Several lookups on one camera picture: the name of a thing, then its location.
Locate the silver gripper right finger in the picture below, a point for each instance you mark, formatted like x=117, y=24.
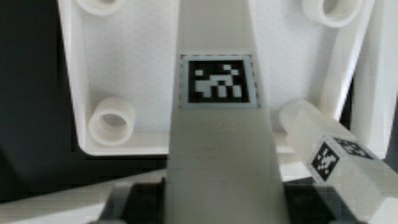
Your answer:
x=314, y=204

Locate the white right side block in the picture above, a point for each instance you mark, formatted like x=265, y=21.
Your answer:
x=375, y=79

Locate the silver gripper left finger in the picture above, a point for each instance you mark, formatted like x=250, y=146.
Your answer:
x=135, y=203

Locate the white desk leg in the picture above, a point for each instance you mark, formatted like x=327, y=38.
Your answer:
x=343, y=164
x=224, y=186

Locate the white front rail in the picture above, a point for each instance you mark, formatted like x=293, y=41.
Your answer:
x=69, y=207

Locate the white desk tabletop tray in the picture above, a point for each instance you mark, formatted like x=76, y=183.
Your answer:
x=128, y=36

